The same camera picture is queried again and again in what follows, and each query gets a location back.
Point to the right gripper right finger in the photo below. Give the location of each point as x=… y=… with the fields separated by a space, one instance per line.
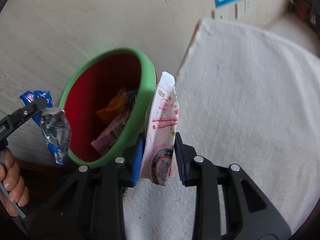
x=188 y=169

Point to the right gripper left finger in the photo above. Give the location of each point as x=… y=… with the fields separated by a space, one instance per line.
x=133 y=162

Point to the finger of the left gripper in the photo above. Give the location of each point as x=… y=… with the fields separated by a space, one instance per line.
x=13 y=121

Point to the white pink Pocky packet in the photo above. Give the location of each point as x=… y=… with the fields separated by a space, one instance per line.
x=161 y=132

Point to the dark blue cookie wrapper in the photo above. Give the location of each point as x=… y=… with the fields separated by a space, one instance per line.
x=53 y=123

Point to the green red trash bin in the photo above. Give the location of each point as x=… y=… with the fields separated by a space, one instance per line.
x=92 y=88

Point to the person's left hand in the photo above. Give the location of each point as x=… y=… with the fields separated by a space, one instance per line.
x=13 y=183

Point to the white towel table cover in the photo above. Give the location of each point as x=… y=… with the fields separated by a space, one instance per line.
x=251 y=97

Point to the dark shelf rack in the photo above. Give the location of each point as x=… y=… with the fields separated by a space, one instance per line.
x=307 y=11

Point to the white double wall socket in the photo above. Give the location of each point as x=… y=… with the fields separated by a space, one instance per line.
x=241 y=8

